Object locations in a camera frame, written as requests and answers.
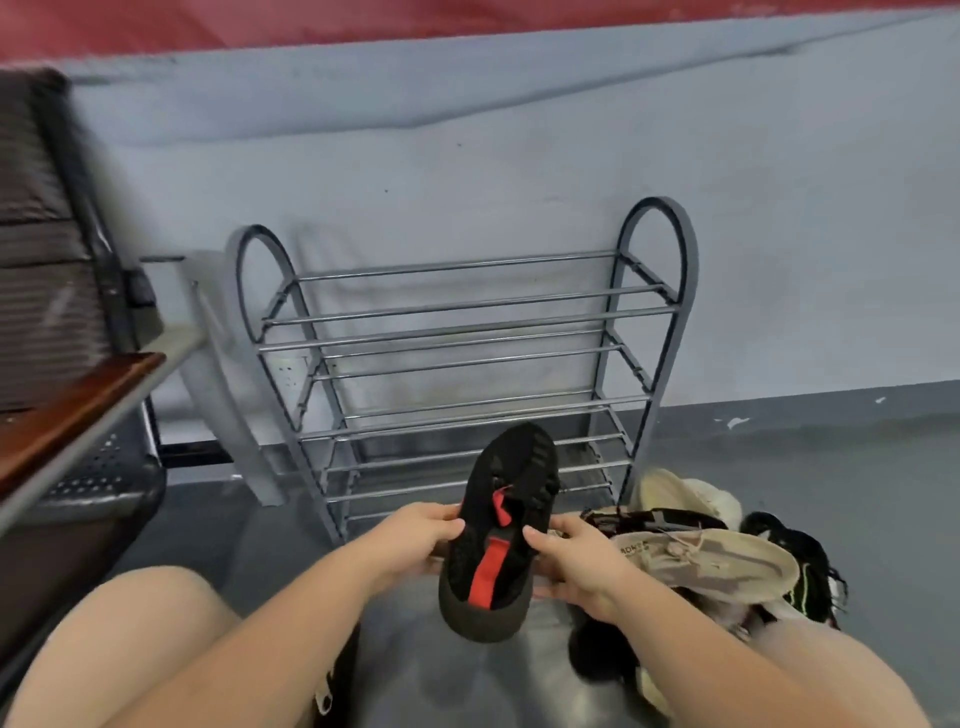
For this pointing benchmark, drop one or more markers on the person's left hand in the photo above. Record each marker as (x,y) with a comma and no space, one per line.
(405,544)

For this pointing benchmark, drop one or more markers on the person's right hand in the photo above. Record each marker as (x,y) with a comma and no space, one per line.
(589,574)

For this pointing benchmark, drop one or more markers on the person's right thumb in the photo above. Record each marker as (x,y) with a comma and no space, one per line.
(544,544)

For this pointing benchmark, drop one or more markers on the person's left thumb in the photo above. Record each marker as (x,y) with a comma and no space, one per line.
(448,530)

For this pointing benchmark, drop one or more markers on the black shoe with red stripe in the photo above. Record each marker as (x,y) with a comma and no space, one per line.
(517,465)

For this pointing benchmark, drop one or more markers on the person's right forearm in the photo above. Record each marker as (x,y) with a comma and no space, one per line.
(697,667)

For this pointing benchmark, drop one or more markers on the person's left forearm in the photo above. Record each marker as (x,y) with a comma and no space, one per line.
(262,652)

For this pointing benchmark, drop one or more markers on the plain black shoe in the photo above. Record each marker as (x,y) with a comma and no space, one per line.
(600,645)

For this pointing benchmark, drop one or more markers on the cream white shoe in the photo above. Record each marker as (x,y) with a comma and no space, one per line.
(675,491)

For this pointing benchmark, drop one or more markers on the beige knit sneaker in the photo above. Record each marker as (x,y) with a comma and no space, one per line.
(727,562)

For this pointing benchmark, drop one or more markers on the grey metal shoe rack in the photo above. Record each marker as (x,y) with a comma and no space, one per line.
(465,341)

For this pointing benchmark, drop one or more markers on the dark worn shoe white lace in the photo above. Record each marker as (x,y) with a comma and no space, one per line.
(337,686)

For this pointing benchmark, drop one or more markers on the black shoe with green accent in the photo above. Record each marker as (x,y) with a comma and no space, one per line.
(802,562)

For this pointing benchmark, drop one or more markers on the grey leaning board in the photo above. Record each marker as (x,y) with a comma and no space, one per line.
(217,375)

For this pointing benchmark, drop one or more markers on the person's right leg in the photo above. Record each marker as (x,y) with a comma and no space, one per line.
(832,675)

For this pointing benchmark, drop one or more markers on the person's leg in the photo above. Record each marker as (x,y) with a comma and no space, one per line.
(97,645)
(832,675)

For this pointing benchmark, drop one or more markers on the person's left leg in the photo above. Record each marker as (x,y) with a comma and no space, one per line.
(97,645)

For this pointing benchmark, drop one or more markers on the brown wooden armrest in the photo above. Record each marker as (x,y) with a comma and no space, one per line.
(67,420)

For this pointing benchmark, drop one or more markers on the dark metal bench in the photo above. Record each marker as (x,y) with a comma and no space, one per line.
(45,247)

